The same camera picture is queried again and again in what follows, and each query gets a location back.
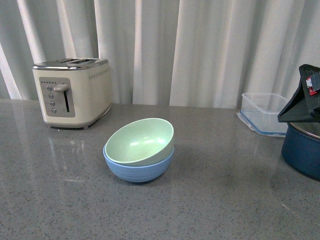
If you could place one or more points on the blue bowl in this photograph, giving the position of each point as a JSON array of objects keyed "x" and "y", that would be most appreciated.
[{"x": 138, "y": 174}]

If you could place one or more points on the cream toaster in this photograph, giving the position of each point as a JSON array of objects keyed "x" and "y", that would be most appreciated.
[{"x": 73, "y": 92}]

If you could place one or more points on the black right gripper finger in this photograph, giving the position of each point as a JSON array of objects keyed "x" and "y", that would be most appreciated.
[{"x": 304, "y": 106}]

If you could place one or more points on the green bowl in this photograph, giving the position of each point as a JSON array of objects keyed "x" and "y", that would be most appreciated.
[{"x": 141, "y": 143}]

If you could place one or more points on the dark blue saucepan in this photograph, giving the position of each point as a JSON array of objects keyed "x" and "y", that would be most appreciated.
[{"x": 301, "y": 148}]

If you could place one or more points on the white curtain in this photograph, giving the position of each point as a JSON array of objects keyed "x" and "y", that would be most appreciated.
[{"x": 197, "y": 53}]

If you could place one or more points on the clear plastic food container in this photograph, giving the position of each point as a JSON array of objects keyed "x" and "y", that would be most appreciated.
[{"x": 259, "y": 112}]

